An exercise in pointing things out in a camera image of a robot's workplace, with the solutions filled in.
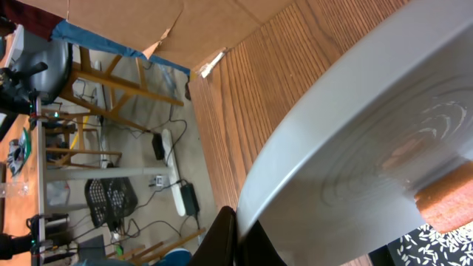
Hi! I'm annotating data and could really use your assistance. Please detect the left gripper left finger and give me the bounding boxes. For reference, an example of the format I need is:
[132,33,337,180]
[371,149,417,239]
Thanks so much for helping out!
[188,206,237,266]

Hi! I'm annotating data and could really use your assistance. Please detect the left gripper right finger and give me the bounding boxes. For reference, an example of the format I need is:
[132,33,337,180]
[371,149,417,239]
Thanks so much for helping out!
[236,221,286,266]

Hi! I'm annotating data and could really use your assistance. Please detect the grey round plate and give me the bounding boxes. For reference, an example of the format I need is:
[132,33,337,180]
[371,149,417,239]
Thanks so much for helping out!
[236,0,472,265]

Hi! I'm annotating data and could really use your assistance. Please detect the orange sponge cube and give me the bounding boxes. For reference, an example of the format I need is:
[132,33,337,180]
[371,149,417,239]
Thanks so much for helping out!
[415,162,472,233]

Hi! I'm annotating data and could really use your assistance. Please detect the black power adapter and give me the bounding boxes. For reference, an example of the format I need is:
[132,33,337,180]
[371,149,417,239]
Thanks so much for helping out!
[180,183,200,216]

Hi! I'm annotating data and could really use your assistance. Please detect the black mesh basket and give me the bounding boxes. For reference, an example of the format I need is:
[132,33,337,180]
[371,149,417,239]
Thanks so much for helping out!
[84,177,137,231]

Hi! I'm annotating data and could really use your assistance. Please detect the white rice grains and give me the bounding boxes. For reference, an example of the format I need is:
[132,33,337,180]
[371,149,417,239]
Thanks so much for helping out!
[395,223,473,266]

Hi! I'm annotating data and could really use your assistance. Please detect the blue tape strip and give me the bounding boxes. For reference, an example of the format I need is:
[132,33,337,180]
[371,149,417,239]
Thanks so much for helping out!
[51,20,191,75]

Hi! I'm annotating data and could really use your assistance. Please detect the wooden chair frame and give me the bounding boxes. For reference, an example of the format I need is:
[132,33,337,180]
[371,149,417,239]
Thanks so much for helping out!
[49,47,184,166]

